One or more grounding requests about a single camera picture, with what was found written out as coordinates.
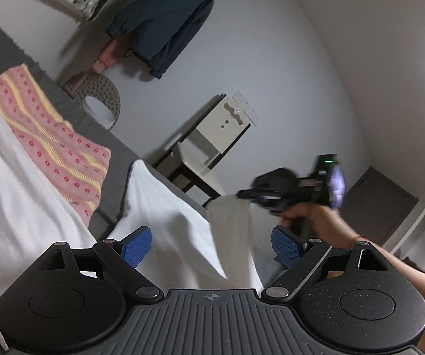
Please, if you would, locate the white sweatshirt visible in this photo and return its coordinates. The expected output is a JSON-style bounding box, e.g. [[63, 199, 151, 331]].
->
[[0, 83, 302, 352]]

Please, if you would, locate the person's right hand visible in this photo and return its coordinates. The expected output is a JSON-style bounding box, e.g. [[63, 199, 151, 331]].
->
[[281, 203, 361, 249]]

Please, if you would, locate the cream and black wooden chair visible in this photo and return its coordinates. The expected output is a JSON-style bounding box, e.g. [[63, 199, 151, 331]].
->
[[153, 95, 251, 200]]

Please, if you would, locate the dark grey door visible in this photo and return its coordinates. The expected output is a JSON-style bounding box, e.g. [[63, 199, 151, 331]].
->
[[340, 167, 418, 245]]

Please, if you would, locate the pink striped folded sweater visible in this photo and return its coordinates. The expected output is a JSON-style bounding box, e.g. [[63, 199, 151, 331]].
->
[[0, 63, 111, 225]]

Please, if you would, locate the grey bumpy round stool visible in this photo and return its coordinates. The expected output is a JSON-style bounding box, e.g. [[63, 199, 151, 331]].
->
[[64, 71, 121, 131]]

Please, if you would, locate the dark teal hanging jacket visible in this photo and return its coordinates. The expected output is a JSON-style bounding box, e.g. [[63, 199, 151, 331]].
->
[[106, 0, 214, 79]]

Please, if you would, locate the pink hanging garment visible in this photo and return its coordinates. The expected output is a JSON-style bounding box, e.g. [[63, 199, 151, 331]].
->
[[91, 36, 130, 73]]

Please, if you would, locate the dark grey bed sheet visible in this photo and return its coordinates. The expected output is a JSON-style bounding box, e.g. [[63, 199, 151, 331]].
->
[[0, 20, 213, 355]]

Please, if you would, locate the white wall socket strip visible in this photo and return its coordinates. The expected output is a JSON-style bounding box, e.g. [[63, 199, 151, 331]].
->
[[233, 91, 258, 126]]

